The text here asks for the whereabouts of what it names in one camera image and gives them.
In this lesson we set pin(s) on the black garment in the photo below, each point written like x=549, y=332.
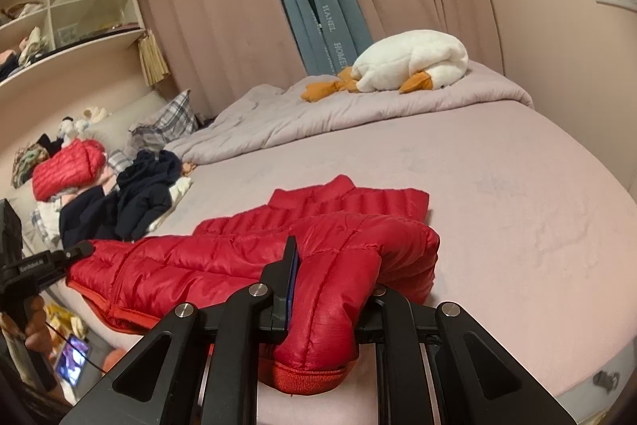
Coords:
x=84, y=216

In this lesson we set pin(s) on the pink curtain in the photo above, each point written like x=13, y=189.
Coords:
x=214, y=7

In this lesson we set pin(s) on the yellow packet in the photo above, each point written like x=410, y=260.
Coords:
x=64, y=318

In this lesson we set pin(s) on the white wall shelf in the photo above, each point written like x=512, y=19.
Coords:
x=84, y=46

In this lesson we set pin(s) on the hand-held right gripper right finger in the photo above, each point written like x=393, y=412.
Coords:
x=393, y=320

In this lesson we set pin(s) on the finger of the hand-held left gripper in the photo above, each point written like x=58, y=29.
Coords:
x=79, y=250

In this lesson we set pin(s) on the small white plush toy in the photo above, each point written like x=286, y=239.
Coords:
x=74, y=126

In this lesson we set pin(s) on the person's left hand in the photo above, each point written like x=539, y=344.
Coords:
x=37, y=325

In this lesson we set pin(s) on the bed with pink sheet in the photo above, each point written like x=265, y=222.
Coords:
x=497, y=206

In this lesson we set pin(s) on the yellow fringed cloth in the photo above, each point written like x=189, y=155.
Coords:
x=152, y=59

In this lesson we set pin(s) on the green patterned cloth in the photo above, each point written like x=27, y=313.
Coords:
x=27, y=161

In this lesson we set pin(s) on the folded red down jacket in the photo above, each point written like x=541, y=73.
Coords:
x=69, y=166

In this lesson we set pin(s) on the small tan plush toy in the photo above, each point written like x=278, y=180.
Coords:
x=187, y=168

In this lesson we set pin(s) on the plaid pillow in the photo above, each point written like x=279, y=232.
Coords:
x=119, y=161
x=169, y=119

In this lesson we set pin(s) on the navy garment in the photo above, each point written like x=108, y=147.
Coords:
x=144, y=191

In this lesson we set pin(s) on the grey comforter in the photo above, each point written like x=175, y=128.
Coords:
x=348, y=116

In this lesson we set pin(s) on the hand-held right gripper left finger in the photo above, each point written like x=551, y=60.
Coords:
x=293, y=275

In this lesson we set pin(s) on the phone with lit screen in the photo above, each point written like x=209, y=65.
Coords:
x=72, y=360

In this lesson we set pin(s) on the orange round object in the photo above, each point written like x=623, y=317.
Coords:
x=113, y=358

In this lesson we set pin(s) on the red down jacket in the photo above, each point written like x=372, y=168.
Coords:
x=69, y=166
x=224, y=255

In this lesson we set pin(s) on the white goose plush toy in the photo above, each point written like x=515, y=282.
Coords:
x=408, y=56

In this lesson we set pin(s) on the white striped cloth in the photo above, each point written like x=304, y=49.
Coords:
x=47, y=218

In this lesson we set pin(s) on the pale cloth bundle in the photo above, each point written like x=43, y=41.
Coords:
x=32, y=46

